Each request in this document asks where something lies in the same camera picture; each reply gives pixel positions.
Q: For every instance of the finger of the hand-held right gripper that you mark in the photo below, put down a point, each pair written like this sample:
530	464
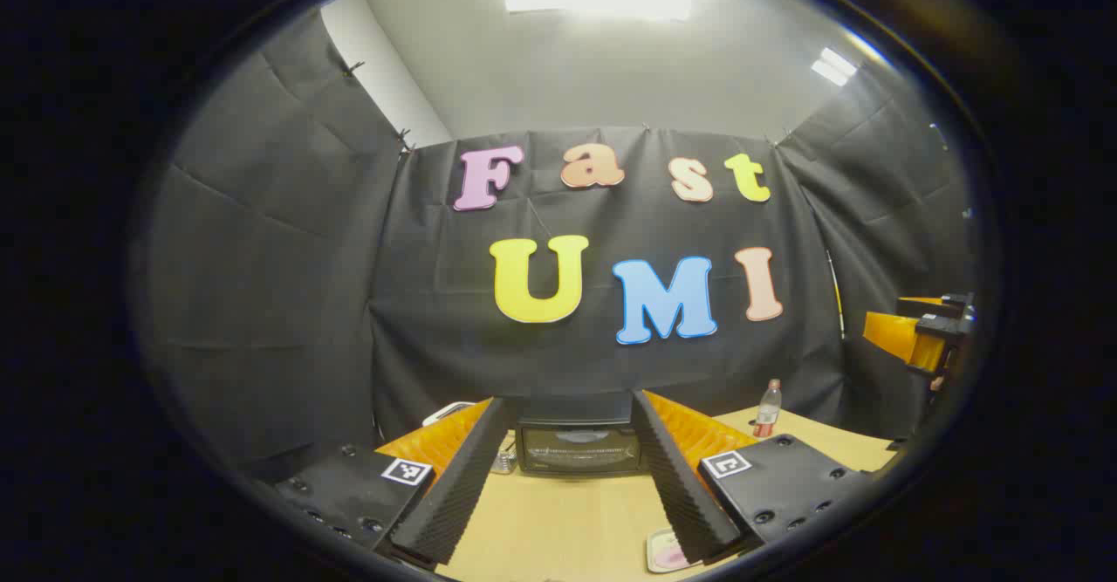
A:
890	329

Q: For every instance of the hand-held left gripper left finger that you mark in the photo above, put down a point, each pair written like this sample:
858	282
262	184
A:
462	486

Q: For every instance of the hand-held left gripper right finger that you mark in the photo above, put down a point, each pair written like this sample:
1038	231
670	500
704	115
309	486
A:
676	486

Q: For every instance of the white cherry-print plate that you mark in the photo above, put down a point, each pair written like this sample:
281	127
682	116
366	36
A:
661	547

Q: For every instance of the pink food slice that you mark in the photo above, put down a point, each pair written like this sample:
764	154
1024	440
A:
672	556

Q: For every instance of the black electric oven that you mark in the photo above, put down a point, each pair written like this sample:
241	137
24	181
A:
576	442

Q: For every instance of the white toaster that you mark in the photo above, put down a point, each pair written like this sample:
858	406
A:
447	412

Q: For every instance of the clear bottle with red label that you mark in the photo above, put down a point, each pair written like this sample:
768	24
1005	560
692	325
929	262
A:
768	407

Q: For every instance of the black backdrop cloth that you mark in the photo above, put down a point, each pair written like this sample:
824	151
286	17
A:
524	355

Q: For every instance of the small ceiling light panel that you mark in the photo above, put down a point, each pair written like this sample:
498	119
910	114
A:
833	67

